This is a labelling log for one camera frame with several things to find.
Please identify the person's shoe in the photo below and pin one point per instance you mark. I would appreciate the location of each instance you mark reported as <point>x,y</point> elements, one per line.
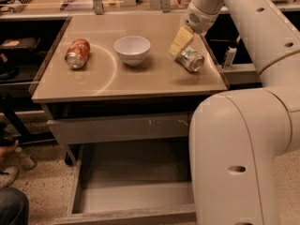
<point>8,176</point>

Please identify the closed top drawer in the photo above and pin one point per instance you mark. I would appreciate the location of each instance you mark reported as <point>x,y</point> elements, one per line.
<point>119,128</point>

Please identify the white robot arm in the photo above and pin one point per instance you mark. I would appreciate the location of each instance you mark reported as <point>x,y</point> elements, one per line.
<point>234,136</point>

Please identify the orange soda can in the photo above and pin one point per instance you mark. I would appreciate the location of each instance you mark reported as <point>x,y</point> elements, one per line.
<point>77,53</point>

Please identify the person's hand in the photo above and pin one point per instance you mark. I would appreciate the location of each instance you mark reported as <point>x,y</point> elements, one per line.
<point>7,149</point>

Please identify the grey drawer cabinet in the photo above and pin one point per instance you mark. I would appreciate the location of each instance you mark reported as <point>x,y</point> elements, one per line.
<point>105,86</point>

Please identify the person's jeans leg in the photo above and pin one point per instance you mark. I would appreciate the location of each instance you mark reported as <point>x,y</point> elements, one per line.
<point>14,207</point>

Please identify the white bowl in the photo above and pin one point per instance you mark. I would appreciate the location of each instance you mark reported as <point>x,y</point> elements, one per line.
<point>132,50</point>

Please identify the plastic water bottle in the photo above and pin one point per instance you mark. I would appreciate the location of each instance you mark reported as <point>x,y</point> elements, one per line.
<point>27,162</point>

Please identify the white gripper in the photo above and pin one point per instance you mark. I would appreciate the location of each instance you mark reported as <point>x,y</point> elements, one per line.
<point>199,20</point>

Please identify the open middle drawer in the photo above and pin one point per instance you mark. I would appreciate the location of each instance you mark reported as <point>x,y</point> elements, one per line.
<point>131,183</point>

